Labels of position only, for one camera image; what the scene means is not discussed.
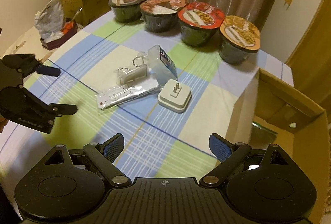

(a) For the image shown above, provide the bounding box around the white remote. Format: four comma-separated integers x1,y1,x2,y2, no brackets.
96,77,160,110

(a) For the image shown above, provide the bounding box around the clear plastic box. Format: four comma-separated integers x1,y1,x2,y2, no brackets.
147,45,177,86

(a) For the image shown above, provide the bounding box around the dark wooden tray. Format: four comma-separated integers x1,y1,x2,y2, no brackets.
40,18,78,50

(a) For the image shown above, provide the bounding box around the white plastic bag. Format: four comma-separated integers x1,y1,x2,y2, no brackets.
34,0,65,40

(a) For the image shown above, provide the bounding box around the brown cardboard box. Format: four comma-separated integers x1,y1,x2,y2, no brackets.
225,69,330,223

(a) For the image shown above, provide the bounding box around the small cardboard box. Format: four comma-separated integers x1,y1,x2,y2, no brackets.
62,0,87,26

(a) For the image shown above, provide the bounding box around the checked tablecloth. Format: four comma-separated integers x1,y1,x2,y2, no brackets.
1,12,293,201

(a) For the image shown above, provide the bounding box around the white power adapter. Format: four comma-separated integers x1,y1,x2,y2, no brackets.
157,79,192,114

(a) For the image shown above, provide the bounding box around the keyring tag in bag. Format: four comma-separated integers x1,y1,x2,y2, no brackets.
116,52,148,85

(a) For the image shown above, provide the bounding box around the noodle bowl dark lid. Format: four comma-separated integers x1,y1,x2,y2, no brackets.
108,0,146,23

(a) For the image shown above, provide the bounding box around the noodle bowl orange lid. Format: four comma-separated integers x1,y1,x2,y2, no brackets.
219,15,260,64

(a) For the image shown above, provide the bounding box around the wooden door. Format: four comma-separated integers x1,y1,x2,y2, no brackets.
287,0,330,114

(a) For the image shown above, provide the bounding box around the noodle bowl maroon lid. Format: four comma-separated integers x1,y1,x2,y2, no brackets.
140,0,189,32

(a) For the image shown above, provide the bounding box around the noodle bowl red lid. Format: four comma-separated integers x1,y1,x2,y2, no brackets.
177,2,225,48

